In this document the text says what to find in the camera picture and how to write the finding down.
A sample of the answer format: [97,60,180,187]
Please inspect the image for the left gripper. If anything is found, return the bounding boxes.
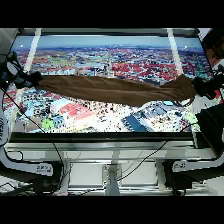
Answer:
[14,70,44,90]

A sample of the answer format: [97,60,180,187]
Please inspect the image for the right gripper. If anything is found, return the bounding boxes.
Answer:
[191,76,218,101]

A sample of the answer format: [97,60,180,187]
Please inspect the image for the brown garment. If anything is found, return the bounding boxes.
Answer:
[34,73,198,108]

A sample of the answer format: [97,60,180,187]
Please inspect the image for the black cable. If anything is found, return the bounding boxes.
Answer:
[0,87,66,183]
[114,121,199,183]

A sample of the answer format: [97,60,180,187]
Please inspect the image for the silver frame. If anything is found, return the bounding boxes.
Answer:
[2,139,224,197]

